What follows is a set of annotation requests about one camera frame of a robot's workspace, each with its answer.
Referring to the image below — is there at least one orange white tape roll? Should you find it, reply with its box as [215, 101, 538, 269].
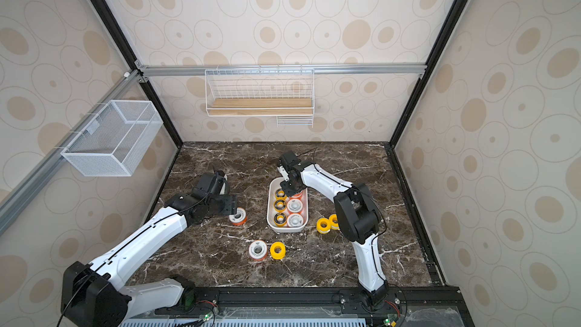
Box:
[290, 192, 304, 199]
[228, 207, 248, 226]
[248, 240, 269, 261]
[287, 198, 304, 214]
[287, 213, 305, 228]

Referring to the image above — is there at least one yellow black label tape roll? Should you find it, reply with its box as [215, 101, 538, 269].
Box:
[273, 213, 287, 227]
[275, 189, 287, 200]
[273, 198, 287, 213]

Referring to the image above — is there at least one white plastic storage box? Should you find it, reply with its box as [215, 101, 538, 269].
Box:
[266, 177, 309, 233]

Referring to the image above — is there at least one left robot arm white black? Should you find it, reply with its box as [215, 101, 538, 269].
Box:
[61, 170, 237, 326]

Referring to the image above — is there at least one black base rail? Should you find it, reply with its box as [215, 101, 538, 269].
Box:
[124, 285, 474, 326]

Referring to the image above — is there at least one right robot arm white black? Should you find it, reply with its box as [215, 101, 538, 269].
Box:
[278, 151, 389, 308]

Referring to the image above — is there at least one white wire shelf wooden board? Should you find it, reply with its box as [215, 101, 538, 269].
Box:
[204, 73, 316, 126]

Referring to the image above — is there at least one aluminium rail wall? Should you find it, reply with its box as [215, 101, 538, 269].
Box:
[138, 63, 427, 77]
[0, 70, 142, 237]

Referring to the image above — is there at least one aluminium rail left wall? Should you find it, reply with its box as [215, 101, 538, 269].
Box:
[0, 70, 142, 237]

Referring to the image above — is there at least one white mesh wire basket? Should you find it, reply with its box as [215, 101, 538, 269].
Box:
[61, 100, 163, 177]

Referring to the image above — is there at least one aluminium rail back wall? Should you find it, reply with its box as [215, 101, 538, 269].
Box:
[138, 63, 427, 77]

